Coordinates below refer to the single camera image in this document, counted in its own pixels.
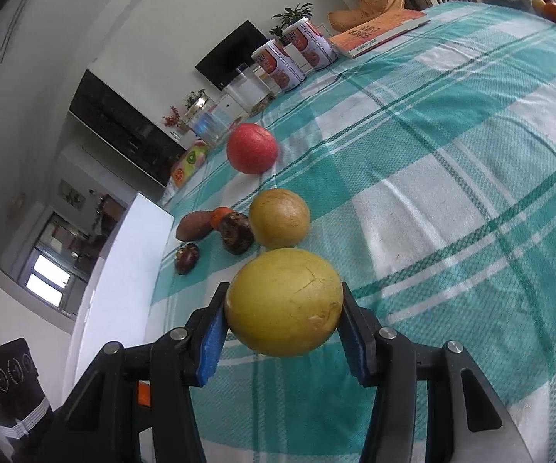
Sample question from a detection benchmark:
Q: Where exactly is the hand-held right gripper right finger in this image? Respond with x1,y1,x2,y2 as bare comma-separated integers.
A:
338,282,534,463

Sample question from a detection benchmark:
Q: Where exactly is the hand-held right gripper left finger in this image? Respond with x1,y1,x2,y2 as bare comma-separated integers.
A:
42,282,231,463

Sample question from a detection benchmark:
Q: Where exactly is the large yellow citrus fruit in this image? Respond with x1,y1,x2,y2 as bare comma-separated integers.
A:
224,248,345,358

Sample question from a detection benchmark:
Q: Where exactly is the dark brown round fruit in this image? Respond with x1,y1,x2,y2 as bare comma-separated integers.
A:
174,243,200,275
219,212,253,255

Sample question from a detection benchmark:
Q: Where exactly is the white cardboard box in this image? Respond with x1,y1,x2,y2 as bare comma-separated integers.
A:
63,192,176,396

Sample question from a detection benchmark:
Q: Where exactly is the reddish brown sweet potato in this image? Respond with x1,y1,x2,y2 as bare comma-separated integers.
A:
176,210,218,243

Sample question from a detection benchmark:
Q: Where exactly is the small yellow citrus fruit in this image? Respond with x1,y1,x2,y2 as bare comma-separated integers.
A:
249,188,311,250

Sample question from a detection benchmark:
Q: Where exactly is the red apple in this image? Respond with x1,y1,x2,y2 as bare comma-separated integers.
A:
226,123,279,175

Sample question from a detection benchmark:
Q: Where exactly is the teal checkered tablecloth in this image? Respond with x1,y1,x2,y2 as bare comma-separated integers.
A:
148,0,556,463

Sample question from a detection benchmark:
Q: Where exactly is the fruit print tissue pack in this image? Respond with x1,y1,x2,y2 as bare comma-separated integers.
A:
171,139,210,188

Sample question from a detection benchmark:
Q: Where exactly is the glass jar white lid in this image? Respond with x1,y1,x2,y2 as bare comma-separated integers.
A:
189,101,240,148

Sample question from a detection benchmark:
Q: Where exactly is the red flower vase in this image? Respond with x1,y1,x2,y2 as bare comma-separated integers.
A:
162,105,185,129

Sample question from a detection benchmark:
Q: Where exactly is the black display cabinet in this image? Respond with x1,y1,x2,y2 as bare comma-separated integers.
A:
68,70,187,186

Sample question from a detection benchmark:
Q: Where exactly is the green leafy table plant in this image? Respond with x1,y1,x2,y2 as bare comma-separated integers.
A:
184,89,209,113

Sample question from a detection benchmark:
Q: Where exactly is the clear jar black lid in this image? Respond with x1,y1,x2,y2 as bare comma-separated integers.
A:
224,63,272,117

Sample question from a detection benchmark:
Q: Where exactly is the white red labelled can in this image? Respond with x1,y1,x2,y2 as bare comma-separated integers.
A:
251,39,306,95
283,18,339,72

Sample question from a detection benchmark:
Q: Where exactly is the black television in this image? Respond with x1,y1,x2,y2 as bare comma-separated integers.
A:
195,20,270,91

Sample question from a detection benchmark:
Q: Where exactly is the orange book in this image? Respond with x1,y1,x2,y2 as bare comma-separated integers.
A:
329,10,430,59

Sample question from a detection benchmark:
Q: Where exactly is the large green potted plant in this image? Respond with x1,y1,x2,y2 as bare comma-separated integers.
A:
273,4,315,30

